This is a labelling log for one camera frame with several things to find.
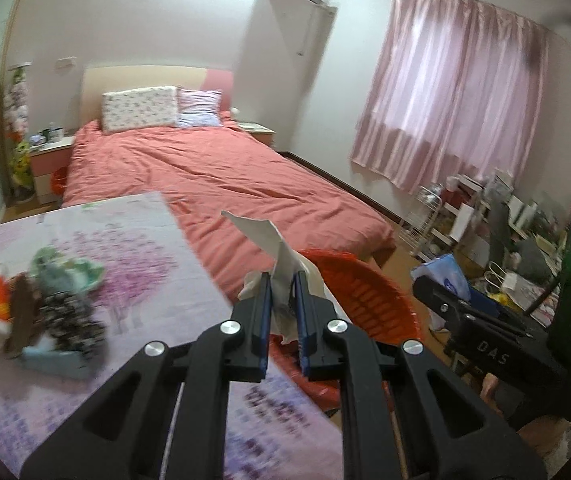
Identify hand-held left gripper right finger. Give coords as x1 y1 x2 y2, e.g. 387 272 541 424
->
293 271 546 480

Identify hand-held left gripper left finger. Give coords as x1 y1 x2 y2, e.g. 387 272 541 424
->
20 272 271 480

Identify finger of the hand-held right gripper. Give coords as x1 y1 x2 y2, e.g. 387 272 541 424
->
412 276 533 341

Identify red plastic basket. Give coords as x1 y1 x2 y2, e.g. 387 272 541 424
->
266 249 423 416

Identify white tissue paper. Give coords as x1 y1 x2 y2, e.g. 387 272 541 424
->
220 210 336 346

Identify blue white plastic packet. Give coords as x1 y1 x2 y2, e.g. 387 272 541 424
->
409 254 472 301

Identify black chair back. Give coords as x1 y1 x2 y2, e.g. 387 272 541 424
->
488 200 516 271

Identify bed with salmon duvet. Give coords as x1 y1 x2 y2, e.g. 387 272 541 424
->
60 120 397 301

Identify light green sock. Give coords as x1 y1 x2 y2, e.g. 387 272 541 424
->
58 257 105 292

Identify wooden nightstand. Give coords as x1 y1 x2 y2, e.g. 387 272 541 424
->
236 121 277 150

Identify black white patterned cloth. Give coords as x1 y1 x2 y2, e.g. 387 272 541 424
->
38 292 106 356

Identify light blue packet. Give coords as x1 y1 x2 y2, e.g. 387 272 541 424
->
20 347 94 378

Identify pink curtain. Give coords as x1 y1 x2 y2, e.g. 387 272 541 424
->
350 0 551 196

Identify striped pink pillow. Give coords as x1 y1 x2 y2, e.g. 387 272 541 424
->
176 87 224 128

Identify brown flat wrapper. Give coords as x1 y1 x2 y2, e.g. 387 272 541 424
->
6 277 34 358

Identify floral pillow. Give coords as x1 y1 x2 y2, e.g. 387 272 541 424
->
100 85 180 135

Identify small red bin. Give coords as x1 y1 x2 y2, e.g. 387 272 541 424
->
50 167 69 196

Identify pink white nightstand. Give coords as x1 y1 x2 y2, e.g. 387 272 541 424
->
28 135 75 206

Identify cream pink headboard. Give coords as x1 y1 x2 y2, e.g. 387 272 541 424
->
80 65 234 126

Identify hanging stuffed toys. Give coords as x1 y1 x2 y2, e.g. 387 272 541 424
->
3 62 34 201

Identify white wire rack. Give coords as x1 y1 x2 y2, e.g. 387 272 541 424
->
398 185 453 263

